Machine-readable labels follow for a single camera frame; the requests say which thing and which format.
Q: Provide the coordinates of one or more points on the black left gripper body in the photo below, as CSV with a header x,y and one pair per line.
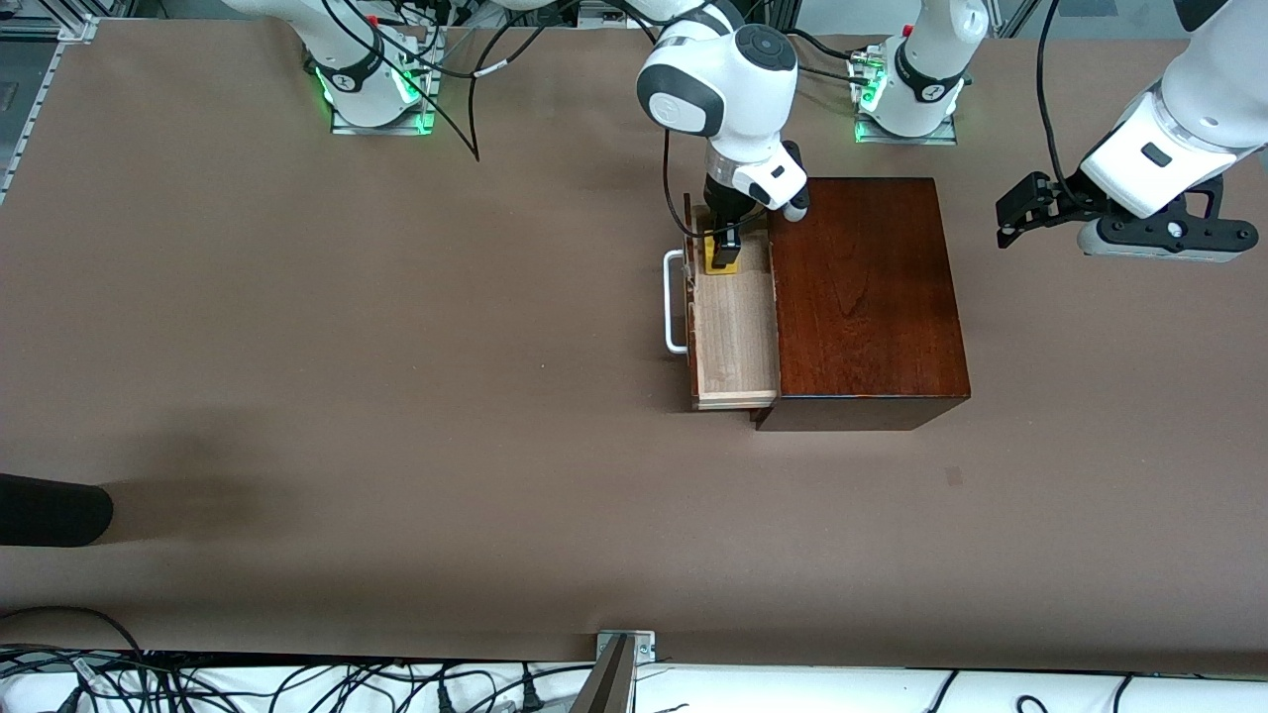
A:
x,y
1068,198

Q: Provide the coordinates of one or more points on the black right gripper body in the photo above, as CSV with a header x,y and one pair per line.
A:
x,y
722,203

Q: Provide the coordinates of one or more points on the yellow wooden block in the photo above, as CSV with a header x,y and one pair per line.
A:
x,y
721,268

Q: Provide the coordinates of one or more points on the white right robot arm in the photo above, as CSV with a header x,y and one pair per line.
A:
x,y
733,79

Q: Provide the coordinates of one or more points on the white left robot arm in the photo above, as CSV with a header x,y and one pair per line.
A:
x,y
1189,129

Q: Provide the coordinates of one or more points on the dark brown wooden cabinet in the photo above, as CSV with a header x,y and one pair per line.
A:
x,y
862,297

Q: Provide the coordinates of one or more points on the grey device box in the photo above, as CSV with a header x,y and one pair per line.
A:
x,y
594,14

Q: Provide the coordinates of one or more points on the brown paper table cover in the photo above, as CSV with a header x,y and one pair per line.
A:
x,y
396,446

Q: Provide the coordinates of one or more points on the black cylindrical object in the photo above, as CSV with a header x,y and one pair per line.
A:
x,y
50,510

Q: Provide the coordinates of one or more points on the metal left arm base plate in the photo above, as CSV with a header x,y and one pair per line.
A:
x,y
906,140

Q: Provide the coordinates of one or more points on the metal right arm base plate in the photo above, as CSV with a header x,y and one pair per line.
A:
x,y
386,130

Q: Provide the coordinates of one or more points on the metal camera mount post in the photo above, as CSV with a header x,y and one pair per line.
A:
x,y
609,683

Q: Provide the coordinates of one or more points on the aluminium frame rail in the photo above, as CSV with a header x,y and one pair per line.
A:
x,y
40,99

